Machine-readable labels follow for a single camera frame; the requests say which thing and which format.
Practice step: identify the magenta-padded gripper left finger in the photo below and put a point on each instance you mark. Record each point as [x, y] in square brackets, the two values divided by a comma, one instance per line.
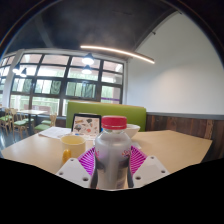
[71, 171]

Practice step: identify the wooden dining table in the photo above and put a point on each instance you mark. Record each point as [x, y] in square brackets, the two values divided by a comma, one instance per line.
[31, 112]

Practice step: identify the long linear ceiling light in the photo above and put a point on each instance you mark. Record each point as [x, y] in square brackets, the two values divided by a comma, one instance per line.
[116, 51]

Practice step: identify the group of pendant lamps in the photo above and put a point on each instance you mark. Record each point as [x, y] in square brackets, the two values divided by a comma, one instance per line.
[88, 60]

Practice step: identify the group of green-seated wooden chairs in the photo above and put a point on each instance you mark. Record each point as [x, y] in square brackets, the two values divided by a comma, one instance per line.
[20, 122]

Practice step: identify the clear red-capped drink bottle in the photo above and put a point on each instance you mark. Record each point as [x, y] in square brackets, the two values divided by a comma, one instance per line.
[111, 153]

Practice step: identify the white paper sheets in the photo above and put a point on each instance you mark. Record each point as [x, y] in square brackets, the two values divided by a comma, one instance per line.
[55, 132]

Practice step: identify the white bowl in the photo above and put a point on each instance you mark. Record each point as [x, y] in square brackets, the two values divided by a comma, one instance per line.
[133, 130]

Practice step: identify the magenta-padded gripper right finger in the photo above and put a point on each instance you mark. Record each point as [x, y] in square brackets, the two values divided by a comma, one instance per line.
[150, 170]

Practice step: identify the pale yellow mug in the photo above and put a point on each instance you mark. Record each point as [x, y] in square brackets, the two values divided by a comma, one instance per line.
[74, 145]

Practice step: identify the black-framed sticker-covered tablet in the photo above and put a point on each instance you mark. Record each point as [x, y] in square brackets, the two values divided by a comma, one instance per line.
[85, 126]

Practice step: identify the green upholstered bench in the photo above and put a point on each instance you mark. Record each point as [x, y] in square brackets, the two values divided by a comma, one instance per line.
[110, 110]

